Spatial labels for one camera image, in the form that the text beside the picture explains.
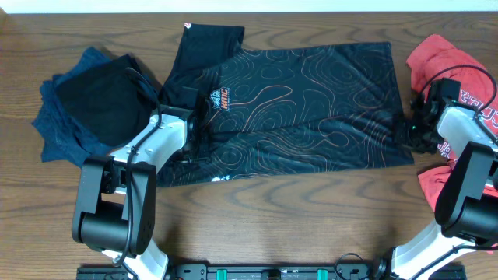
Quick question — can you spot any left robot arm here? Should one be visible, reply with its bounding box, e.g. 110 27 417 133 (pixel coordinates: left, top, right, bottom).
72 87 206 279

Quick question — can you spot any black orange-patterned jersey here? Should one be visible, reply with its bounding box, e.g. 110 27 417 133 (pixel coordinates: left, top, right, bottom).
157 23 413 187

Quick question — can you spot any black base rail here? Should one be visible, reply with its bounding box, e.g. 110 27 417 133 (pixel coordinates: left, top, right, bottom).
75 261 468 280

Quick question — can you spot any red soccer t-shirt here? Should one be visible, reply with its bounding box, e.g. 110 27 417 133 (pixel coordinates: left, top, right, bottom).
405 33 498 254

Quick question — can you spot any folded black garment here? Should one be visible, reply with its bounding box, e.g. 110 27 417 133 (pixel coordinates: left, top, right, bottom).
56 54 159 146

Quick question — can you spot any folded navy blue garment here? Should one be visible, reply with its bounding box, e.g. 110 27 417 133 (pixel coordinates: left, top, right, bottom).
32 47 131 166

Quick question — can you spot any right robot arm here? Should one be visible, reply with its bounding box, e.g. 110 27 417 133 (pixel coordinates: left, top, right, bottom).
369 78 497 279

